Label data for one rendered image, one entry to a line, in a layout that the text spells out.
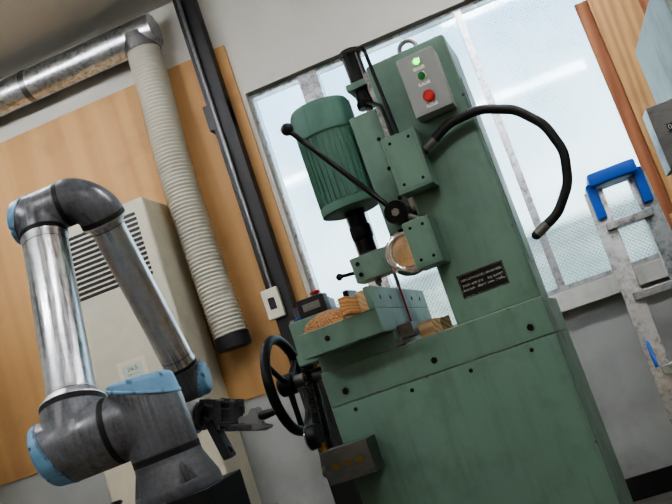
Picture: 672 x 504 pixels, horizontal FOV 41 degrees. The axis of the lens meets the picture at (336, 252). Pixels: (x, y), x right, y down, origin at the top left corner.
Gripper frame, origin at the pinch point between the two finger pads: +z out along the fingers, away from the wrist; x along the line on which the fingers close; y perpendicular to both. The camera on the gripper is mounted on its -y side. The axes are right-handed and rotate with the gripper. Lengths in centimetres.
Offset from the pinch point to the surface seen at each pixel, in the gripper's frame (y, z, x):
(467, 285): 38, 55, -4
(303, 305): 33.2, 9.8, 0.1
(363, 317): 30, 33, -23
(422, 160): 69, 45, -12
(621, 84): 121, 91, 138
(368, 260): 45, 27, 4
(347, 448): -0.3, 29.5, -22.8
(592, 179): 75, 82, 76
